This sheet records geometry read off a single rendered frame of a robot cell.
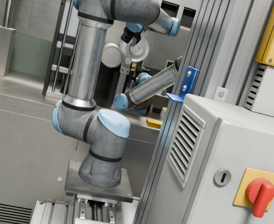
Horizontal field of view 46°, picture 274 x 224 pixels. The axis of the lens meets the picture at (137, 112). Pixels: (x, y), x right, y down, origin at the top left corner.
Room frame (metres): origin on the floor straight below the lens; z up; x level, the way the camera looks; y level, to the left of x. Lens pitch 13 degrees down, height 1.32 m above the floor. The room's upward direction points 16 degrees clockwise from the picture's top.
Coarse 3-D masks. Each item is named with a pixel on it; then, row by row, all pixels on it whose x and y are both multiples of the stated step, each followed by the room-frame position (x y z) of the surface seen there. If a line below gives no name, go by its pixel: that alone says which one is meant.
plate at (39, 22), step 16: (0, 0) 1.99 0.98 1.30; (16, 0) 2.00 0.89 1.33; (32, 0) 2.02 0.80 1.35; (48, 0) 2.04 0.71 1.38; (0, 16) 1.99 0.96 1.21; (16, 16) 2.01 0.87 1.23; (32, 16) 2.02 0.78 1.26; (48, 16) 2.04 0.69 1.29; (32, 32) 2.03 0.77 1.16; (48, 32) 2.04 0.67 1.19; (112, 32) 2.11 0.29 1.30; (144, 32) 2.15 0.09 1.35; (160, 48) 2.17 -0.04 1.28; (176, 48) 2.19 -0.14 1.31; (144, 64) 2.16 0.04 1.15; (160, 64) 2.18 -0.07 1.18
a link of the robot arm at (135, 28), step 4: (128, 24) 1.38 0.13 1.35; (132, 24) 1.37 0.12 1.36; (136, 24) 1.36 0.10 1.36; (128, 28) 1.40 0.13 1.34; (132, 28) 1.39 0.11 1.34; (136, 28) 1.38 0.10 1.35; (140, 28) 1.37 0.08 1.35; (144, 28) 1.40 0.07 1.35; (148, 28) 1.38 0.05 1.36; (136, 32) 1.41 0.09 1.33
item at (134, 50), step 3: (135, 45) 1.79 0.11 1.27; (138, 45) 1.79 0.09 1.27; (141, 45) 1.80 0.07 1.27; (129, 48) 1.79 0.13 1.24; (132, 48) 1.79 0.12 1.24; (135, 48) 1.79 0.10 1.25; (138, 48) 1.80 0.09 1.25; (132, 51) 1.79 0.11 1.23; (135, 51) 1.80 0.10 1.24; (138, 51) 1.79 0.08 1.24; (141, 51) 1.80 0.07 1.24; (135, 54) 1.79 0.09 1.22; (138, 54) 1.80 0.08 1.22
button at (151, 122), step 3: (147, 120) 1.61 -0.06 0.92; (150, 120) 1.61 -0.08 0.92; (153, 120) 1.62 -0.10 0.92; (156, 120) 1.64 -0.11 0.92; (147, 123) 1.59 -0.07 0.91; (150, 123) 1.58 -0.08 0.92; (153, 123) 1.58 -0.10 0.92; (156, 123) 1.59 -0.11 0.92; (159, 123) 1.60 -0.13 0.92; (153, 126) 1.58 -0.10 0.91; (156, 126) 1.58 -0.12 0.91; (159, 126) 1.59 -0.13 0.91
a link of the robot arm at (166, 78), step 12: (180, 60) 1.30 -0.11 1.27; (168, 72) 1.32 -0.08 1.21; (144, 84) 1.38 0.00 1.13; (156, 84) 1.34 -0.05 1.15; (168, 84) 1.34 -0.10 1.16; (120, 96) 1.41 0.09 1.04; (132, 96) 1.40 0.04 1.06; (144, 96) 1.38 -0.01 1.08; (120, 108) 1.40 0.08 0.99; (132, 108) 1.46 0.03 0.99
